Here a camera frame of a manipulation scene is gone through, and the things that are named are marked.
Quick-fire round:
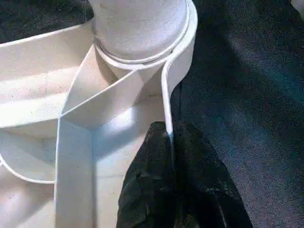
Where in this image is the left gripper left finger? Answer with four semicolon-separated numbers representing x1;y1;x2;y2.
116;121;176;228

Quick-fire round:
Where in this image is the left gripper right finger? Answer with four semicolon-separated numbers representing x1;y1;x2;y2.
171;121;253;228

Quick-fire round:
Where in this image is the white plastic table top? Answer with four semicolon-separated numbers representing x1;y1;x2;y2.
0;0;198;228

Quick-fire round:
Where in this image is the white plastic table leg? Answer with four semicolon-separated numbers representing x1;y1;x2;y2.
88;0;189;62

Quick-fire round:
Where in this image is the black work mat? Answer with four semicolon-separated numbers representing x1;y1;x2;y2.
0;0;304;228

